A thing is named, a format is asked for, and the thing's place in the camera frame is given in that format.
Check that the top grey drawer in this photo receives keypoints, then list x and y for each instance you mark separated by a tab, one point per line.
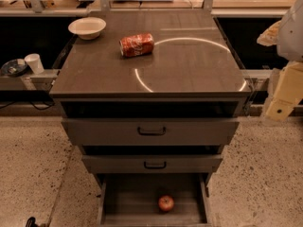
150	132

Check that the white ceramic bowl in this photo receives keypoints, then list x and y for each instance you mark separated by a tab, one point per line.
87	28

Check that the black object bottom left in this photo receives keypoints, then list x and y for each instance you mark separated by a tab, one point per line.
31	222

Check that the grey drawer cabinet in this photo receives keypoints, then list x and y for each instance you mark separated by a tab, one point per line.
190	74

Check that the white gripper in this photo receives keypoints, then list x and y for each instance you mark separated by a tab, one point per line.
292	35

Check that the white paper cup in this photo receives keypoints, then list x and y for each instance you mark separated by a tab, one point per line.
34	62

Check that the red apple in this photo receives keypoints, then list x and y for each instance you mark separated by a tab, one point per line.
166	203

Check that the dark blue bowl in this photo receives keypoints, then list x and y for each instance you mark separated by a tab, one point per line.
14	68

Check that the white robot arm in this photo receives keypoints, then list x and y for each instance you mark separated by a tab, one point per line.
287	36

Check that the bottom open grey drawer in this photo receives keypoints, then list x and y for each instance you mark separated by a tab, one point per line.
131	200

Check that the red soda can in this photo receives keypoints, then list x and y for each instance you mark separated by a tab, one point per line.
136	45

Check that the middle grey drawer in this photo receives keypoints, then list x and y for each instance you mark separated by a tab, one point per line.
152	163

